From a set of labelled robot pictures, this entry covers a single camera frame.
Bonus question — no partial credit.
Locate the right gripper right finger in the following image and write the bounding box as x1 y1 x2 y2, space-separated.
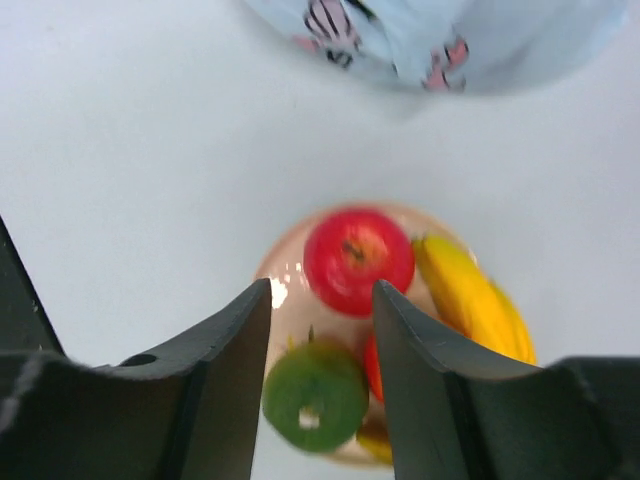
373 281 639 480

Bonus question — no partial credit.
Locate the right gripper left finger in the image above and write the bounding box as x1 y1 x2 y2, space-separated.
1 279 271 479

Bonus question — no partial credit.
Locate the fake orange persimmon fruit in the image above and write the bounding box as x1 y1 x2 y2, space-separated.
363 334 384 403

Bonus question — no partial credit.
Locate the fake yellow banana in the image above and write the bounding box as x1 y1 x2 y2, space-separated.
357 234 537 464

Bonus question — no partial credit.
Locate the round beige ceramic plate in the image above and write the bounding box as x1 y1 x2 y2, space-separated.
257 204 478 468

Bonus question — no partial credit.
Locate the fake red strawberry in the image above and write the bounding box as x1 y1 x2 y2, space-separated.
303 207 415 318

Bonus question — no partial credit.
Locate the light blue plastic bag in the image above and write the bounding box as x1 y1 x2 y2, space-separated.
248 0 629 94

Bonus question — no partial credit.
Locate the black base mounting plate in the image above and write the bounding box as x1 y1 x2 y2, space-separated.
0 220 65 355

